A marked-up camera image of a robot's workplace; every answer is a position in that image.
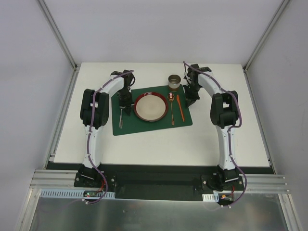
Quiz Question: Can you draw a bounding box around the silver fork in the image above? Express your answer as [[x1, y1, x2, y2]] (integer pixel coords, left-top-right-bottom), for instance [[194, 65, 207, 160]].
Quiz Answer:
[[119, 108, 124, 129]]

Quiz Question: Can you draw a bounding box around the orange knife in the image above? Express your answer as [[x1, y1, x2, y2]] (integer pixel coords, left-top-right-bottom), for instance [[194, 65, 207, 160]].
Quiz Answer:
[[176, 95, 185, 122]]

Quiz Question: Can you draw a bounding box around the green placemat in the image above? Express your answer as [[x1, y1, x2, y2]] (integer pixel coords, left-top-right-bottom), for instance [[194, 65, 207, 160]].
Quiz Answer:
[[111, 86, 193, 136]]

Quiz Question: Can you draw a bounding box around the copper spoon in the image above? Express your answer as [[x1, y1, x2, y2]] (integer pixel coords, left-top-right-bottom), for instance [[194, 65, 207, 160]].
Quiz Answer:
[[168, 92, 175, 125]]

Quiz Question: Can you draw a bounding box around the steel cup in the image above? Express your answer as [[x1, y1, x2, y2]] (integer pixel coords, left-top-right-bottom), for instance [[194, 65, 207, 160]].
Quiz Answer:
[[168, 75, 181, 92]]

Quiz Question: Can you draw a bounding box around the red rimmed beige plate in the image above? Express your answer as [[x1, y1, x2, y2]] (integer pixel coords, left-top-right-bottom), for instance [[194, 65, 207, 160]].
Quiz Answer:
[[133, 92, 168, 122]]

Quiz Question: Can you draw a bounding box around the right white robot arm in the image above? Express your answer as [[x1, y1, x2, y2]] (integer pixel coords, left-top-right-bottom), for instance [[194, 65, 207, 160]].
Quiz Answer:
[[183, 62, 242, 192]]

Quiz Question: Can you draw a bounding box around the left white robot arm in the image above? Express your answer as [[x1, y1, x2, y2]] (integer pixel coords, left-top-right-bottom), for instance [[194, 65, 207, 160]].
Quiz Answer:
[[78, 70, 135, 187]]

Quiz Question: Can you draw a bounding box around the left aluminium frame post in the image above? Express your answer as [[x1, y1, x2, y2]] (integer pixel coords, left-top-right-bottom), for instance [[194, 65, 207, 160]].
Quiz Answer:
[[36, 0, 78, 71]]

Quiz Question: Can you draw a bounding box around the aluminium frame post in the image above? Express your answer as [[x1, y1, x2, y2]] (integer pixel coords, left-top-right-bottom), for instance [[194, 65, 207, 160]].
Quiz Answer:
[[36, 0, 78, 71], [243, 0, 292, 73]]

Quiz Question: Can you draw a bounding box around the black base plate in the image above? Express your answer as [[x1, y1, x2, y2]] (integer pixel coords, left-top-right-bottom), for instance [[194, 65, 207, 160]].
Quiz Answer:
[[74, 164, 244, 201]]

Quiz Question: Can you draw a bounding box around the right white cable duct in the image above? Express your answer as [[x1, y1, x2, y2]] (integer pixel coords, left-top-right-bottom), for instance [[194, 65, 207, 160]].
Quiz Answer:
[[202, 193, 219, 203]]

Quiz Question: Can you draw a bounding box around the white cable duct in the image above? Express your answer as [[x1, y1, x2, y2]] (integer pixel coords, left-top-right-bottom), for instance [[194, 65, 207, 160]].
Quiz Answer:
[[40, 189, 116, 200], [202, 193, 219, 203]]

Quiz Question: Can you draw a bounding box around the aluminium front rail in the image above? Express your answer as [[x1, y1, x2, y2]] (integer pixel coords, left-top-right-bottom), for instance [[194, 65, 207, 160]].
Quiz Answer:
[[30, 169, 291, 194]]

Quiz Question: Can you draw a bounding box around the left white cable duct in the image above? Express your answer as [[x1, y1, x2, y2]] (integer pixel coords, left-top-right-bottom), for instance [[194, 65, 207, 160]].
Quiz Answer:
[[40, 189, 116, 200]]

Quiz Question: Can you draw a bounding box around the right aluminium frame post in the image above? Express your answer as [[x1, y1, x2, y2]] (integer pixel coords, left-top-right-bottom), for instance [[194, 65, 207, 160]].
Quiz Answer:
[[243, 0, 292, 73]]

